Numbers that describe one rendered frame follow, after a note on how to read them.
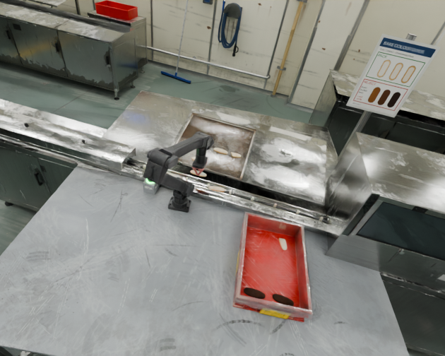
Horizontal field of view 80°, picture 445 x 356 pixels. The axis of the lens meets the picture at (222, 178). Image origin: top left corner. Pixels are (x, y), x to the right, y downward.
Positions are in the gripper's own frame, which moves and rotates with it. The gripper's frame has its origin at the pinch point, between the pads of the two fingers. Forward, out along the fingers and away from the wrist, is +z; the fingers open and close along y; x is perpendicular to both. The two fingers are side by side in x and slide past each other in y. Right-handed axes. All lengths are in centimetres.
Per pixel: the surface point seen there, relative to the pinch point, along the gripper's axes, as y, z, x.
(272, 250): -31, 11, -51
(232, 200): -7.2, 7.5, -24.0
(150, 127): 47, 12, 54
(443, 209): -20, -36, -110
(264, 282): -50, 10, -50
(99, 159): -9, 3, 59
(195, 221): -26.9, 11.1, -7.7
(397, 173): -2, -36, -95
